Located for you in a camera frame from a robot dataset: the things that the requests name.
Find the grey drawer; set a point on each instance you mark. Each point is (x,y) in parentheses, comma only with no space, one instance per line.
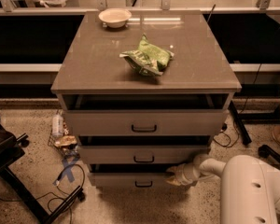
(129,175)
(146,114)
(141,149)

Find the green chip bag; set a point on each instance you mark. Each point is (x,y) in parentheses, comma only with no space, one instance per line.
(148,59)

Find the white plastic bottle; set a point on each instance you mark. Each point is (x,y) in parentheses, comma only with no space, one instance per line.
(57,126)

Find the grey bottom drawer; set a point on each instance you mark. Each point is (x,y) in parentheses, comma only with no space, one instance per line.
(129,175)

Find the black metal floor bar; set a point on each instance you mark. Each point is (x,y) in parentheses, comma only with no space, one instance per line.
(241,128)

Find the grey drawer cabinet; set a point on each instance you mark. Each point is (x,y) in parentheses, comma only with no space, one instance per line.
(93,65)

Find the grey middle drawer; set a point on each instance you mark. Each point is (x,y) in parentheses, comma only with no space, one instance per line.
(141,149)

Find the white bowl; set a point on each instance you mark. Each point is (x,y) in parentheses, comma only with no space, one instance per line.
(115,17)

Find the black office chair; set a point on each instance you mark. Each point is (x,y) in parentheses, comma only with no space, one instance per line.
(10,151)

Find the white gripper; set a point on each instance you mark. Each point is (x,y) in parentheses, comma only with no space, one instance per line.
(187,174)

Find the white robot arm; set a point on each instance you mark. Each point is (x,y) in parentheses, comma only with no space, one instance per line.
(249,187)

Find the grey top drawer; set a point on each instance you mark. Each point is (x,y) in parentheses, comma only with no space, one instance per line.
(146,114)

